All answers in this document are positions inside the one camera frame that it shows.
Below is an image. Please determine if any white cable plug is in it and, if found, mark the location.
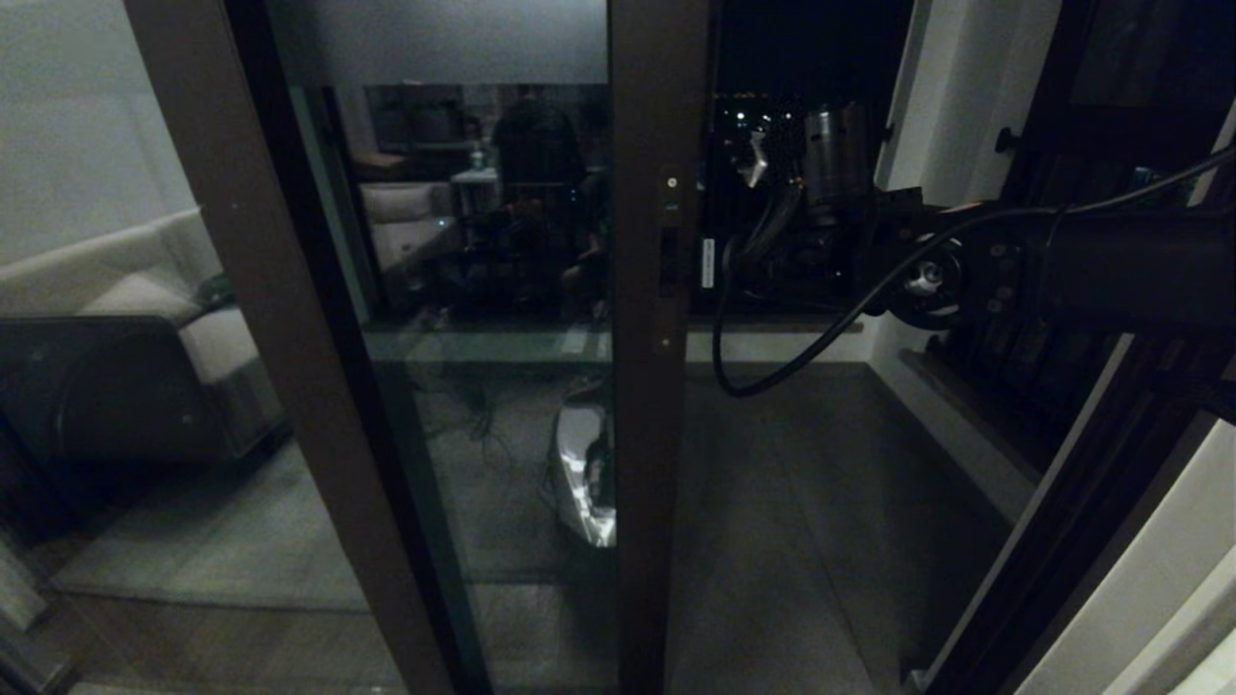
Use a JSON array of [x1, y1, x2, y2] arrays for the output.
[[736, 130, 771, 189]]

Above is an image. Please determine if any dark brown window frame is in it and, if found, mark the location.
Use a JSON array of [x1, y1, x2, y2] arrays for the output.
[[941, 0, 1236, 464]]

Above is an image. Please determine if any recessed door handle plate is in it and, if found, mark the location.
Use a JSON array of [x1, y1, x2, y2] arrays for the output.
[[655, 169, 683, 353]]

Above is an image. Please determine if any short grey stone sill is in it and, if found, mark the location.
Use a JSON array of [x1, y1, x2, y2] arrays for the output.
[[900, 349, 1044, 484]]

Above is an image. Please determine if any black cable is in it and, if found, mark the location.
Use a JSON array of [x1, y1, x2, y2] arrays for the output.
[[712, 145, 1236, 399]]

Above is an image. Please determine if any light grey sofa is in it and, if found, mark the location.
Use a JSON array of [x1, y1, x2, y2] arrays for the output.
[[0, 212, 288, 464]]

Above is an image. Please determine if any brown framed sliding glass door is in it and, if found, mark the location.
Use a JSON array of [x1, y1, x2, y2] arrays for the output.
[[266, 0, 716, 695]]

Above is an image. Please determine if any wide black balcony railing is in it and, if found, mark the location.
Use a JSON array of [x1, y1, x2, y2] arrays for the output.
[[688, 125, 889, 320]]

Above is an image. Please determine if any grey rug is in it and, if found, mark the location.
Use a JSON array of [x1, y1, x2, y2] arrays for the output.
[[48, 439, 373, 616]]

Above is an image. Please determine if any brown framed fixed glass panel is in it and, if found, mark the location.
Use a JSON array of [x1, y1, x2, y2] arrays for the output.
[[0, 0, 455, 695]]

